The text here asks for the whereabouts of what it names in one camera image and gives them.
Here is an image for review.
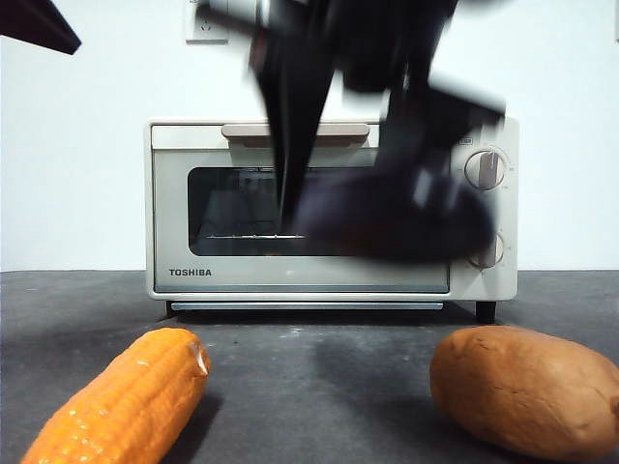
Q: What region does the silver oven crumb tray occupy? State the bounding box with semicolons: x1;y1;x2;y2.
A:
168;301;445;312

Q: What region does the oven door with beige handle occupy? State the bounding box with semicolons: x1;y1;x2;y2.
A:
150;123;452;295

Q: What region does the brown sweet potato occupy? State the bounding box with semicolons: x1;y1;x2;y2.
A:
428;324;619;463

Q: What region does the beige round oven knob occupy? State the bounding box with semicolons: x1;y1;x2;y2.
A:
463;148;508;190
469;231;507;270

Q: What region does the purple eggplant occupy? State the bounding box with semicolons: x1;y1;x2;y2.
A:
293;159;495;261

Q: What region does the white Toshiba toaster oven body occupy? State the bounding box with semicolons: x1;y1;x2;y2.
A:
143;115;521;324

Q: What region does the white wall socket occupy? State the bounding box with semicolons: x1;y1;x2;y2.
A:
185;0;229;45

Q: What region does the orange corn cob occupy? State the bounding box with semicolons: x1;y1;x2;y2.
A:
21;327;213;464

